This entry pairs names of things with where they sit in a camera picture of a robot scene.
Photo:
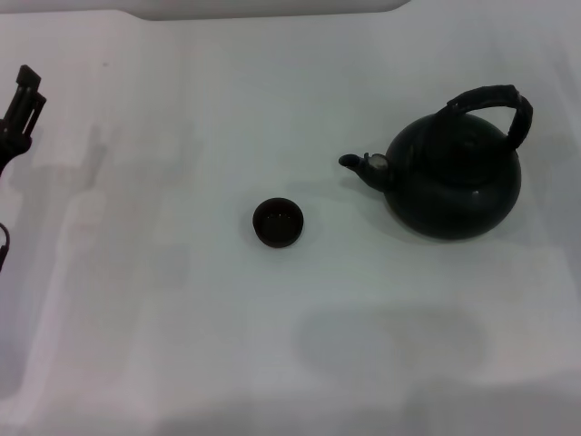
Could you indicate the small dark teacup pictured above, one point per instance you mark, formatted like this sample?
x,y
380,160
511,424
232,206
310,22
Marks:
x,y
278,224

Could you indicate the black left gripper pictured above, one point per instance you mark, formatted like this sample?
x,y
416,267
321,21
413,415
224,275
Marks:
x,y
11,141

